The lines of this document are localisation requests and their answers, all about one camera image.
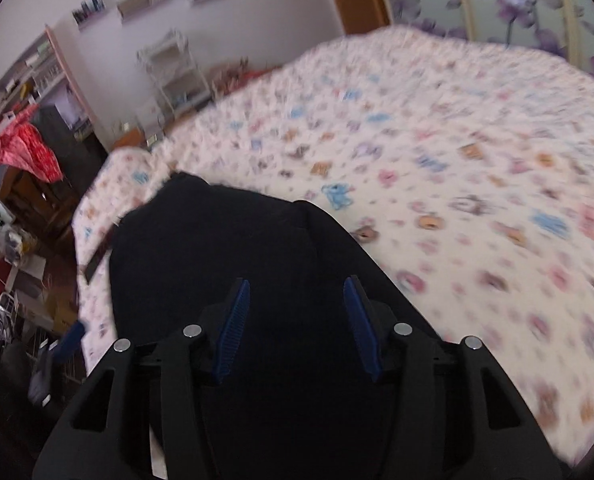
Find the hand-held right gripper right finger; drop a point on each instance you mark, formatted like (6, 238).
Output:
(363, 332)

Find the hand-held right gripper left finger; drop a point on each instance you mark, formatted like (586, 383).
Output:
(231, 332)

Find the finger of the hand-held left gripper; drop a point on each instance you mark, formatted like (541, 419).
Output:
(71, 342)

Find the black pants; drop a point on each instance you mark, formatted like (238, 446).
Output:
(217, 240)

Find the pile of floor clutter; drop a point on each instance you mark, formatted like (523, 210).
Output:
(12, 270)

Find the dark wooden cabinet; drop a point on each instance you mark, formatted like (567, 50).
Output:
(37, 195)

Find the red patterned cloth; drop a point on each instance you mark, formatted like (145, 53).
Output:
(24, 150)

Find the printed bed blanket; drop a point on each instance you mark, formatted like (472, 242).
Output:
(427, 135)

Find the tall bookshelf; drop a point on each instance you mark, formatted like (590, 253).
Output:
(32, 85)

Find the floral wardrobe door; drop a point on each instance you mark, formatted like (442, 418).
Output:
(502, 5)

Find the wall shelf with bottles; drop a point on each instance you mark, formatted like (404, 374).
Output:
(147, 2)

